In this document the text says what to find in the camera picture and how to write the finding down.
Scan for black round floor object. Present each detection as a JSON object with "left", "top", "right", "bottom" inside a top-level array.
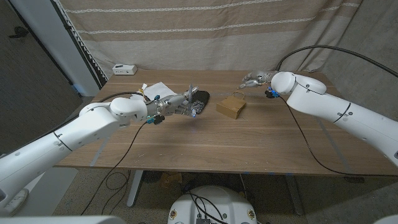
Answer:
[{"left": 142, "top": 170, "right": 162, "bottom": 184}]

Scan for black patterned bandana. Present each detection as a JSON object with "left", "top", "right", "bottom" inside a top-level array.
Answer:
[{"left": 186, "top": 90, "right": 210, "bottom": 115}]

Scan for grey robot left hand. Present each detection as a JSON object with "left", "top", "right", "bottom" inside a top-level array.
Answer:
[{"left": 146, "top": 85, "right": 200, "bottom": 119}]

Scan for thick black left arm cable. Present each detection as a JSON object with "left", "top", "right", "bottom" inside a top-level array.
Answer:
[{"left": 30, "top": 91, "right": 147, "bottom": 147}]

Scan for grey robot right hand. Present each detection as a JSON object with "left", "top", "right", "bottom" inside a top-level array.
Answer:
[{"left": 238, "top": 70, "right": 278, "bottom": 90}]

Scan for black torso cable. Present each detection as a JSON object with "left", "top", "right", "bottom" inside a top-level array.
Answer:
[{"left": 188, "top": 192, "right": 231, "bottom": 224}]

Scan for grey table leg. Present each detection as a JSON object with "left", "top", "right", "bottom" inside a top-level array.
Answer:
[{"left": 284, "top": 174, "right": 304, "bottom": 216}]

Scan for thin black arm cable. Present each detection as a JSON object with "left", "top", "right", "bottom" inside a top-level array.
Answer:
[
  {"left": 80, "top": 119, "right": 156, "bottom": 216},
  {"left": 278, "top": 96, "right": 398, "bottom": 177}
]

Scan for white table leg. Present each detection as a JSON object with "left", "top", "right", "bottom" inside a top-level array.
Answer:
[{"left": 126, "top": 169, "right": 144, "bottom": 208}]

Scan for grey orange handled scissors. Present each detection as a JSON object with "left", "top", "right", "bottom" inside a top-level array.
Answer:
[{"left": 186, "top": 83, "right": 197, "bottom": 118}]

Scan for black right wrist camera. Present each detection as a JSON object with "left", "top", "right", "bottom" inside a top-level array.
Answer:
[{"left": 264, "top": 86, "right": 280, "bottom": 99}]

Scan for brown cardboard scrap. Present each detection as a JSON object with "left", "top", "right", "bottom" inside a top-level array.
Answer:
[{"left": 160, "top": 172, "right": 183, "bottom": 189}]

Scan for white power strip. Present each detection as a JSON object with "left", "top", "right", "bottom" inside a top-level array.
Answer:
[{"left": 112, "top": 63, "right": 138, "bottom": 76}]

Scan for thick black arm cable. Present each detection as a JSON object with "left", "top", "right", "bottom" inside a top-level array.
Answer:
[
  {"left": 30, "top": 91, "right": 147, "bottom": 147},
  {"left": 275, "top": 45, "right": 398, "bottom": 78}
]

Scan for beige striped curtain backdrop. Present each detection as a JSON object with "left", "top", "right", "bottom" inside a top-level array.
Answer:
[{"left": 57, "top": 0, "right": 363, "bottom": 78}]

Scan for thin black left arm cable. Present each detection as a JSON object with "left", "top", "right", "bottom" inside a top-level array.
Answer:
[{"left": 80, "top": 119, "right": 156, "bottom": 216}]

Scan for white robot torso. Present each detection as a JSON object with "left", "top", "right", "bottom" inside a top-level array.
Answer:
[{"left": 167, "top": 185, "right": 258, "bottom": 224}]

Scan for black door handle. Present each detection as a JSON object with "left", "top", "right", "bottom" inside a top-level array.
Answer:
[{"left": 8, "top": 26, "right": 29, "bottom": 39}]

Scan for black backdrop frame bar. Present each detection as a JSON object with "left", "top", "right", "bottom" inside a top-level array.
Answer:
[{"left": 51, "top": 0, "right": 108, "bottom": 90}]

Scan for white paper sheets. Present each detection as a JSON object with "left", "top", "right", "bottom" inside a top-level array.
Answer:
[{"left": 130, "top": 82, "right": 178, "bottom": 103}]

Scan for brown paper bag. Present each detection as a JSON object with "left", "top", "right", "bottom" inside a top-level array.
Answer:
[{"left": 215, "top": 90, "right": 247, "bottom": 120}]

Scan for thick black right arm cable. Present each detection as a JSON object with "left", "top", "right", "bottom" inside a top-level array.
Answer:
[{"left": 275, "top": 45, "right": 398, "bottom": 78}]

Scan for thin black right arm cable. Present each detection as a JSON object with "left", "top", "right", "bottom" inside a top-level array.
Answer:
[{"left": 278, "top": 96, "right": 398, "bottom": 177}]

